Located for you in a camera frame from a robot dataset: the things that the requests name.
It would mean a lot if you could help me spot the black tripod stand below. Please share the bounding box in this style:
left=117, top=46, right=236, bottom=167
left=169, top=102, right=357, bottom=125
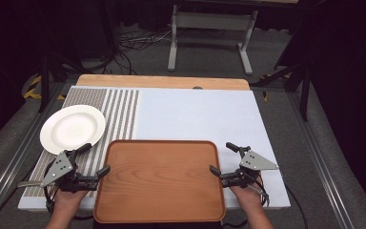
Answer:
left=251, top=61, right=314, bottom=122
left=20, top=52, right=89, bottom=114

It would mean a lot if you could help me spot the person's left hand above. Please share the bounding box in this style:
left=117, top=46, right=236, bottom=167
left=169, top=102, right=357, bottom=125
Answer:
left=52, top=186, right=90, bottom=218

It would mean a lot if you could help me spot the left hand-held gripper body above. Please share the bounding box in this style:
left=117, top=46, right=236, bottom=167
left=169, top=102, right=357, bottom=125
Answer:
left=16, top=149, right=100, bottom=194

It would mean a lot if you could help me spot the brown wooden tray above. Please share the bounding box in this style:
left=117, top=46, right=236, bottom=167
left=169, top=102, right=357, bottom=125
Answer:
left=92, top=138, right=227, bottom=224

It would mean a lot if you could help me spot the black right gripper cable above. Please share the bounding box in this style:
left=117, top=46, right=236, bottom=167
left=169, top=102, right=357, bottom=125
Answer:
left=221, top=173, right=310, bottom=229

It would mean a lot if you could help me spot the yellow black hazard tape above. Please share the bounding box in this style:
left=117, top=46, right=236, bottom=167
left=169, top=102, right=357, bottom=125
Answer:
left=258, top=73, right=292, bottom=103
left=23, top=74, right=67, bottom=101

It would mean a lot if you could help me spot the grey striped placemat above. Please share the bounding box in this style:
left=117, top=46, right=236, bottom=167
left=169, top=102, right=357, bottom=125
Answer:
left=23, top=87, right=141, bottom=198

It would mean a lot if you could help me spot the aluminium floor rail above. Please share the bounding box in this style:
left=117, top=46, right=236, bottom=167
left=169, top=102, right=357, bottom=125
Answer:
left=285, top=91, right=356, bottom=229
left=0, top=81, right=70, bottom=227

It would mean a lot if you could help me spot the bundle of floor cables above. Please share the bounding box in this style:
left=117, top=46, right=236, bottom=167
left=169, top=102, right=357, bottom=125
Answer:
left=113, top=28, right=174, bottom=75

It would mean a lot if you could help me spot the grey metal stand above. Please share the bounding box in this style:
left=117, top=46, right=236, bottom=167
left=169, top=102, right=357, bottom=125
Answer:
left=167, top=4, right=259, bottom=76

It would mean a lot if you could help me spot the person's right hand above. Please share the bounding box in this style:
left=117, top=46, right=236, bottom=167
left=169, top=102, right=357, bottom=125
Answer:
left=229, top=177, right=265, bottom=209

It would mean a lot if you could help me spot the white plate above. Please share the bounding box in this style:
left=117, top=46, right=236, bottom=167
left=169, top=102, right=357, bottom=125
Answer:
left=39, top=104, right=107, bottom=156

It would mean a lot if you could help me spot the light wooden table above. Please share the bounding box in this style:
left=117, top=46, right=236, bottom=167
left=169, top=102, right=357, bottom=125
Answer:
left=75, top=73, right=252, bottom=92

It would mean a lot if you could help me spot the white table board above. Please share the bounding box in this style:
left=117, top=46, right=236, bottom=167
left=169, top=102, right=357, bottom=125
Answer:
left=17, top=85, right=292, bottom=212

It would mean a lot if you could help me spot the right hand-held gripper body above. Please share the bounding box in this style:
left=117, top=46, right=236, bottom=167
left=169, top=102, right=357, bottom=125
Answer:
left=220, top=145, right=280, bottom=190

